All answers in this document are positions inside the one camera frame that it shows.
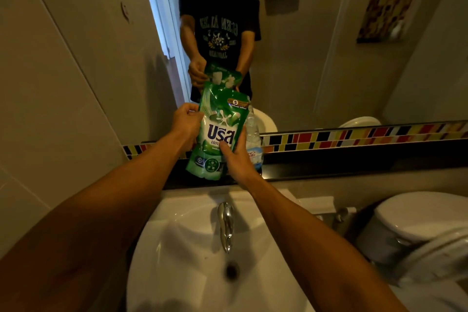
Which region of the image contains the person's right hand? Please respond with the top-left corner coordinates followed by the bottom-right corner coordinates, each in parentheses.
top-left (219, 128), bottom-right (263, 190)

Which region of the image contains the person's left hand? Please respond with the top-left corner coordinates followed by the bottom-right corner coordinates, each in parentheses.
top-left (171, 103), bottom-right (205, 152)

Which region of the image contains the green detergent refill pouch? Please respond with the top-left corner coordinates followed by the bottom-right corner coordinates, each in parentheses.
top-left (185, 81), bottom-right (251, 182)

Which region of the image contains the person's left forearm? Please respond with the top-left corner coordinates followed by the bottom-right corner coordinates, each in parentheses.
top-left (0, 130), bottom-right (194, 312)

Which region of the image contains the person's right forearm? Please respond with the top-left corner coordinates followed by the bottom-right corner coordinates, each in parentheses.
top-left (238, 173), bottom-right (409, 312)

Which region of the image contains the clear plastic water bottle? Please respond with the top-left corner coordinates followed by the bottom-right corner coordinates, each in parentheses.
top-left (244, 103), bottom-right (264, 174)

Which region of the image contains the chrome faucet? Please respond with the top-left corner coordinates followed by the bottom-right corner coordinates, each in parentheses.
top-left (217, 201), bottom-right (235, 254)

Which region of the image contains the black ledge shelf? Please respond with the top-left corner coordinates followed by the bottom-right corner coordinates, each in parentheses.
top-left (163, 146), bottom-right (468, 191)

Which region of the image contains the white ceramic sink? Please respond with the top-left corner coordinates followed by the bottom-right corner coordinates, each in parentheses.
top-left (126, 187), bottom-right (331, 312)

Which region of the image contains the chrome water valve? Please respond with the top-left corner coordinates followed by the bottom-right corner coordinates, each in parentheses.
top-left (330, 206), bottom-right (357, 230)

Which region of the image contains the white toilet tank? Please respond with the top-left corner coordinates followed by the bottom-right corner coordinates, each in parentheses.
top-left (355, 191), bottom-right (468, 269)

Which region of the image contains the white toilet seat lid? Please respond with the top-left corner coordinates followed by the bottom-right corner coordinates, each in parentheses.
top-left (393, 227), bottom-right (468, 287)

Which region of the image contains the wall mirror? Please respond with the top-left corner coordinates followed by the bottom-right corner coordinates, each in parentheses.
top-left (138, 0), bottom-right (468, 134)

